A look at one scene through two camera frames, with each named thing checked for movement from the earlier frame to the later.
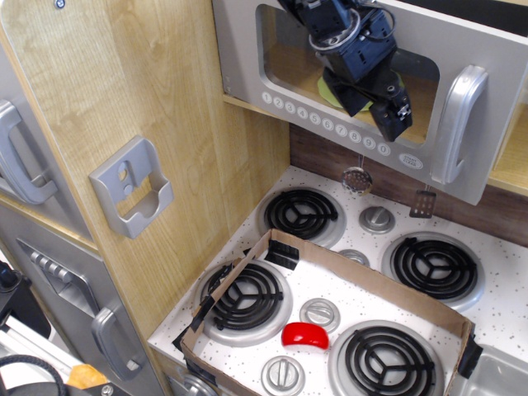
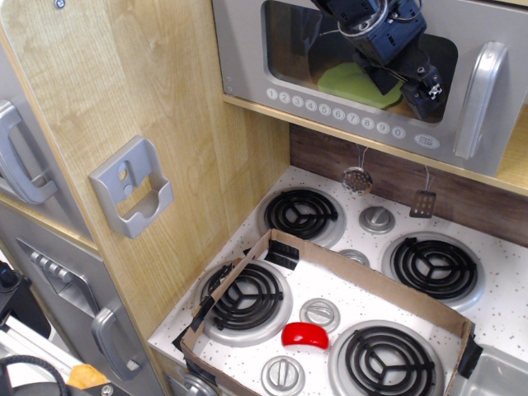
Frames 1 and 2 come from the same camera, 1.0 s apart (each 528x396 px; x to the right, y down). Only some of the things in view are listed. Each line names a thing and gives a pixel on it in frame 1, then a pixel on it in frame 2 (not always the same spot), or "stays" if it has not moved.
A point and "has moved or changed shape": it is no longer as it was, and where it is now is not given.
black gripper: (360, 52) to (396, 46)
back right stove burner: (441, 266) stays
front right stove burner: (386, 358) stays
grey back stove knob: (377, 220) stays
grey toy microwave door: (482, 96) has moved or changed shape
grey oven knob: (195, 385) stays
